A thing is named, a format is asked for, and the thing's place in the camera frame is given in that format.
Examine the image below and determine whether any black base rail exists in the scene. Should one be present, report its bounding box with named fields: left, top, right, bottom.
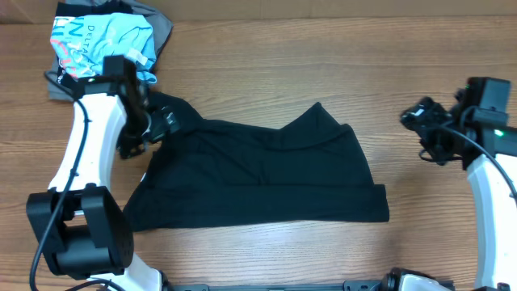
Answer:
left=170, top=280, right=381, bottom=291

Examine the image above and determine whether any black t-shirt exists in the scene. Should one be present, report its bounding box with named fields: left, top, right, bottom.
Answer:
left=124, top=93, right=389, bottom=232

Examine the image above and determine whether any light blue printed shirt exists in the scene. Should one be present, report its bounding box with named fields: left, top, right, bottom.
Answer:
left=50, top=13, right=158, bottom=84

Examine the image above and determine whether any grey folded garment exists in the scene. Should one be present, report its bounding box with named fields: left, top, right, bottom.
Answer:
left=48, top=0, right=174, bottom=101

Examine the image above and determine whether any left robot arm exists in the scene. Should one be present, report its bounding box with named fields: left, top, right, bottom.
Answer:
left=26, top=55, right=179, bottom=291

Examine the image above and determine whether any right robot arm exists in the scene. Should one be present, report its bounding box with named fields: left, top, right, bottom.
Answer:
left=400, top=77, right=516, bottom=290

